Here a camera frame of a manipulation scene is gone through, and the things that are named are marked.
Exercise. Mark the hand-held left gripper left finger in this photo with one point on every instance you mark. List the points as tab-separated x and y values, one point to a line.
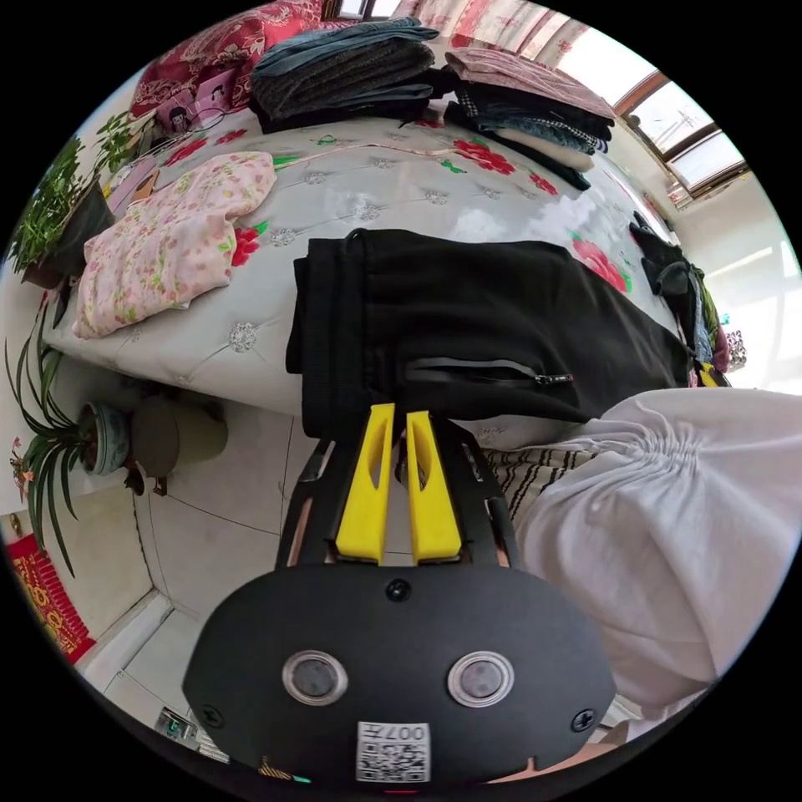
363	495

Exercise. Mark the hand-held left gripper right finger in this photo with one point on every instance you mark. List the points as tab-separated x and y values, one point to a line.
432	501

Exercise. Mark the black pants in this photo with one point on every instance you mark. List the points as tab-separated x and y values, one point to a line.
476	326

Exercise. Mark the person's body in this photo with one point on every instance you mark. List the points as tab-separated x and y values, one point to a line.
651	520

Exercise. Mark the bed with flowered grey sheet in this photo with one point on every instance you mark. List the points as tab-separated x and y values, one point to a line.
376	188

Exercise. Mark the potted spider plant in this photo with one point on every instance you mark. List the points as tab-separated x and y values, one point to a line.
56	432

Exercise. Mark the pink flowered garment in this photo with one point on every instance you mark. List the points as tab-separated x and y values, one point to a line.
169	244

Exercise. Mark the heap of dark clothes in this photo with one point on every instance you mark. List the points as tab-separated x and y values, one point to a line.
683	301

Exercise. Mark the red doormat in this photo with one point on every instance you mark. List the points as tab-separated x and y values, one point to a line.
47	601

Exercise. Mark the pile of clothes with checked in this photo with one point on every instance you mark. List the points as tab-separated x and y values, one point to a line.
532	106

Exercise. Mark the green leafy potted plant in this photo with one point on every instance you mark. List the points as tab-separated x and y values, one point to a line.
56	207

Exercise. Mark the pink printed bag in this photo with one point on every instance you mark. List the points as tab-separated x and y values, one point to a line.
188	106

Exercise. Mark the pile of dark folded clothes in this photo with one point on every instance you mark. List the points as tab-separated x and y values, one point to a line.
351	69

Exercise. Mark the window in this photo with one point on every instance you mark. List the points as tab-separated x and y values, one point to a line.
683	131

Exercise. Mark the red flowered pillow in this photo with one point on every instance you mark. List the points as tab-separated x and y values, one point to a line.
207	56

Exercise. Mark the pink curtain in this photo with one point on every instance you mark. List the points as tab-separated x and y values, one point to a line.
495	25

